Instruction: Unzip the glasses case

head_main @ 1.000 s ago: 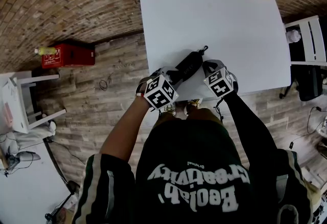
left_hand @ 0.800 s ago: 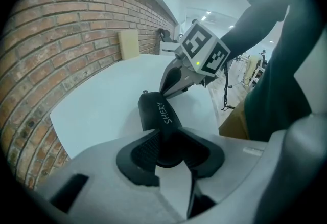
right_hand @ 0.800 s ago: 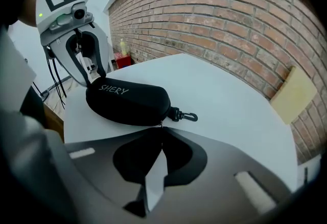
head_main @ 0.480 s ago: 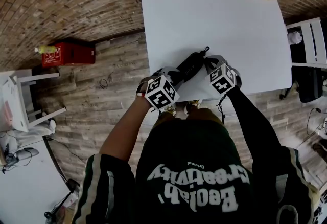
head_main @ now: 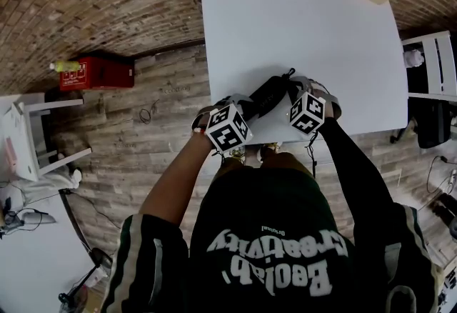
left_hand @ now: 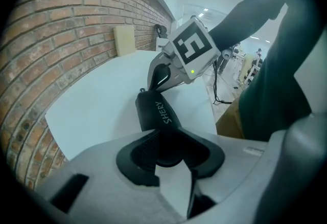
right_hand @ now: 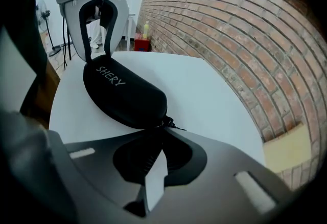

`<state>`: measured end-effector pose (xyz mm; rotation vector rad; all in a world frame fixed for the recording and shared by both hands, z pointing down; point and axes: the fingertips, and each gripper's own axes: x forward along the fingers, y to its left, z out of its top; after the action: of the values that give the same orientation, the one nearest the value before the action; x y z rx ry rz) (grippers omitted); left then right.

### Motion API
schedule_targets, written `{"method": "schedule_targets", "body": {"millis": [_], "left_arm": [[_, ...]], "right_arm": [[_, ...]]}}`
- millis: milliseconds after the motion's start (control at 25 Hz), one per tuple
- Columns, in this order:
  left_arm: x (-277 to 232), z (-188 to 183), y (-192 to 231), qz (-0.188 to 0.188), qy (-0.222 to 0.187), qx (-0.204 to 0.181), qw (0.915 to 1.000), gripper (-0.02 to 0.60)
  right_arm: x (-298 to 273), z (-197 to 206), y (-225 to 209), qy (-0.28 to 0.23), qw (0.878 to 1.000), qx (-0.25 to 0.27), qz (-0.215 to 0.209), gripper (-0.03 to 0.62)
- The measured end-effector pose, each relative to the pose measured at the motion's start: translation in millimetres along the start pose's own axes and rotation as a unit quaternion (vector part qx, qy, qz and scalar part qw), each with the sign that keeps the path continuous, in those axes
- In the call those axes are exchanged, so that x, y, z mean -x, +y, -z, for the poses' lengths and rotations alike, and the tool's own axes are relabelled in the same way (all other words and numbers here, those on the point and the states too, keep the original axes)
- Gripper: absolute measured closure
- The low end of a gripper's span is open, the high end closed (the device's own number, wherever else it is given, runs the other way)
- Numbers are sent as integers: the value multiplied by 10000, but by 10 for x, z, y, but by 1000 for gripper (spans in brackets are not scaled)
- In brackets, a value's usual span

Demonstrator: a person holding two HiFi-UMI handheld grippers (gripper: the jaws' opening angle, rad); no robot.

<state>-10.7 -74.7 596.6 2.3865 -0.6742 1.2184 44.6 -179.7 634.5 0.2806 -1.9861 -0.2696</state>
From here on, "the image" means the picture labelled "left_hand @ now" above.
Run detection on black office chair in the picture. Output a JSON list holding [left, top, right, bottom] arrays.
[[154, 23, 169, 39]]

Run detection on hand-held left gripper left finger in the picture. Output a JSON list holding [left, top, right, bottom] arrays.
[[34, 129, 188, 224]]

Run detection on person's dark printed shirt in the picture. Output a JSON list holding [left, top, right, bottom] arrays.
[[238, 0, 323, 143]]

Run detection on person's brown shorts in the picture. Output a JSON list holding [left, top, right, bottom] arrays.
[[215, 95, 246, 140]]

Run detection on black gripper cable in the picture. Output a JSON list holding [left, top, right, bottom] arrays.
[[211, 60, 233, 106]]

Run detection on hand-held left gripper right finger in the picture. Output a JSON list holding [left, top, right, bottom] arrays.
[[178, 127, 272, 220]]

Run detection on person's right forearm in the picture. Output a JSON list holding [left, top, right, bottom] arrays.
[[207, 0, 291, 53]]

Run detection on black pouch case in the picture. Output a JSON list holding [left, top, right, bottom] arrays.
[[134, 86, 190, 168]]

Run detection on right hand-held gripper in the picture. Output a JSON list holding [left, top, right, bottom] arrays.
[[148, 17, 233, 93]]

